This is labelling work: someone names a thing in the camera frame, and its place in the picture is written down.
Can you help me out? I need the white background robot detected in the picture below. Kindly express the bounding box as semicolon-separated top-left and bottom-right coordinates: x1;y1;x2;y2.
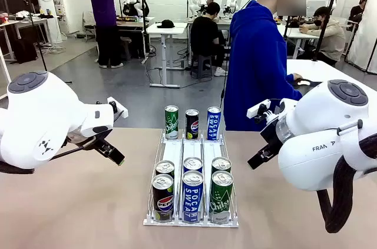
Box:
122;0;150;17

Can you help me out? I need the black right arm cable sleeve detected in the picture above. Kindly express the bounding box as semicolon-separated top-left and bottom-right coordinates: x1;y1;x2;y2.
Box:
319;135;377;234

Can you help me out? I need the person in dark clothes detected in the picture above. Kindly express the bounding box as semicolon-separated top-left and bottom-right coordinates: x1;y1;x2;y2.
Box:
349;0;369;26

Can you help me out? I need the green Chilsung can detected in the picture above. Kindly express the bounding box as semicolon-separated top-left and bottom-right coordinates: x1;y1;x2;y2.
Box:
209;170;234;223
164;105;180;140
211;157;232;175

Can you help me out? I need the white partition panel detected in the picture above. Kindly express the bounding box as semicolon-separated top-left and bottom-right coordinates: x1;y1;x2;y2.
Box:
344;0;377;73

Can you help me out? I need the black cap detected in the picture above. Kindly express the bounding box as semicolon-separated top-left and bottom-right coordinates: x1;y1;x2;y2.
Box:
157;19;176;29

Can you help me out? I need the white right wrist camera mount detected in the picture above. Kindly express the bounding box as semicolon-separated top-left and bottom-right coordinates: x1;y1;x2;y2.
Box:
246;99;272;123

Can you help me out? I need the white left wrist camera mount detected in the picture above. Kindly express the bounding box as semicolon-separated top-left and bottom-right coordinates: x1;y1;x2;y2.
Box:
107;97;129;119

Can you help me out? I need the black tripod pole with camera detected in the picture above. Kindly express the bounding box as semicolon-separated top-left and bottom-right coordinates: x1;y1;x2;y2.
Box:
312;0;339;62

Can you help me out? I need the grey stool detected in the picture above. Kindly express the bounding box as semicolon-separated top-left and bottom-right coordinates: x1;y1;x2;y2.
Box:
190;54;213;79

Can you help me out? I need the person in purple hoodie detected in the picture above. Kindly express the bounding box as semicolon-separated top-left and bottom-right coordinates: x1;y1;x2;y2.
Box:
78;0;124;69

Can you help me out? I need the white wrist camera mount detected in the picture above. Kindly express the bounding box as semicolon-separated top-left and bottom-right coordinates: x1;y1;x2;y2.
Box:
107;97;129;119
246;99;272;123

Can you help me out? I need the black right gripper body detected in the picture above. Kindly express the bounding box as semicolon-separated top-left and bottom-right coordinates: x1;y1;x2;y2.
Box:
260;122;284;150

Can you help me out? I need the white background desk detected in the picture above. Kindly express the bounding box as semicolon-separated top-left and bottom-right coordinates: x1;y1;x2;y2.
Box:
282;24;320;58

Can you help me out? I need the seated person in black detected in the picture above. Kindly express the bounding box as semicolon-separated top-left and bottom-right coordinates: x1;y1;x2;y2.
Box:
190;2;229;77

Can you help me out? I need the person in blue hoodie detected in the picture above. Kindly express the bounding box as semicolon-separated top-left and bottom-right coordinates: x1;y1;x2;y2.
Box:
223;0;307;131

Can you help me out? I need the white desk with metal legs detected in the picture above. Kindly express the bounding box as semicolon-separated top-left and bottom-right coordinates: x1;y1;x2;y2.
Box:
146;22;189;88

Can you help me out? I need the person's right forearm blue sleeve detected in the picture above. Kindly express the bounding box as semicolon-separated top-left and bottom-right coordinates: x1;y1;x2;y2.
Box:
282;72;303;99

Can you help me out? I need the blue Pocari Sweat can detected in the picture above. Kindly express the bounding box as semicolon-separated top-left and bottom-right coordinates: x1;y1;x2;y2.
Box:
207;106;222;141
183;157;203;175
181;170;205;223

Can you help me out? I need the black Pepsi can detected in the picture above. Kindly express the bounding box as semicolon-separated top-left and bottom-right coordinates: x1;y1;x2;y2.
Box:
151;173;174;222
185;109;200;140
155;160;176;179

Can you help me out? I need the large white table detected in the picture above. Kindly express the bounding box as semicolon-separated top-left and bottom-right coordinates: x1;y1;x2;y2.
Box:
287;59;377;105

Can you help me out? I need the seated person in beige jacket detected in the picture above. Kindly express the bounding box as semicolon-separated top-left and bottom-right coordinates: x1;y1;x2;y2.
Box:
299;6;346;67

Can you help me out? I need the black tripod light stand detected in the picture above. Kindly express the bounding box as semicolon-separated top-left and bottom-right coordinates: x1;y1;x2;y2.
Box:
23;0;73;84

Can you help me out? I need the clear white can dispenser rack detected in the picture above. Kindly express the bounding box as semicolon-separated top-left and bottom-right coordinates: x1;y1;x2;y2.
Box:
143;130;239;228

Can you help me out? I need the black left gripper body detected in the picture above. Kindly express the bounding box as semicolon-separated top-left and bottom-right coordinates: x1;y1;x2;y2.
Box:
66;129;104;149

